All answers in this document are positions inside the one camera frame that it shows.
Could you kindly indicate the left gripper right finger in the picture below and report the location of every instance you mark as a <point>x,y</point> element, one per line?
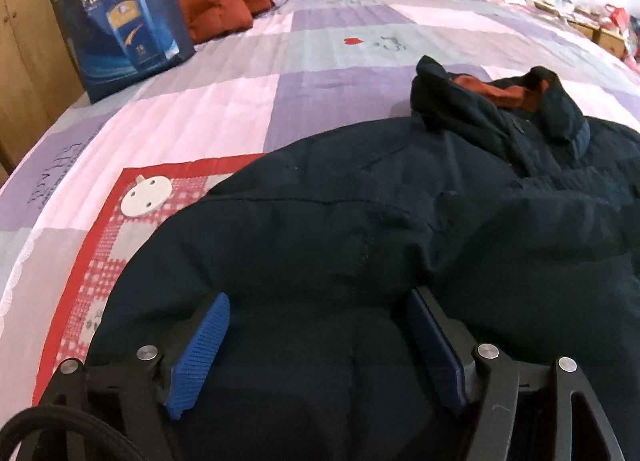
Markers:
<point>508,394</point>

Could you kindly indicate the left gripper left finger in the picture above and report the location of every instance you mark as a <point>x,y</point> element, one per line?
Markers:
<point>125,410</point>

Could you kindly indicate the dark navy padded jacket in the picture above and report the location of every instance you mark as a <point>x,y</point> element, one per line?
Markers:
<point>518,212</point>

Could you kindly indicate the pile of colourful clothes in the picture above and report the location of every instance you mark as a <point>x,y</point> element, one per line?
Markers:
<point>618,22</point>

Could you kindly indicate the pastel patchwork bed sheet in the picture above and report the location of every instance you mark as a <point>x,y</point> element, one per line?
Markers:
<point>306,67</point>

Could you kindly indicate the wooden wardrobe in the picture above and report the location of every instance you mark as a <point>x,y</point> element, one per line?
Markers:
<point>38,78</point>

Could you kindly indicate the wooden nightstand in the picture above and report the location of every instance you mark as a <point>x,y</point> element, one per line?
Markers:
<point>585,20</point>

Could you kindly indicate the blue gift bag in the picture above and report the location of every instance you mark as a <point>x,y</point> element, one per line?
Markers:
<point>117,43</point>

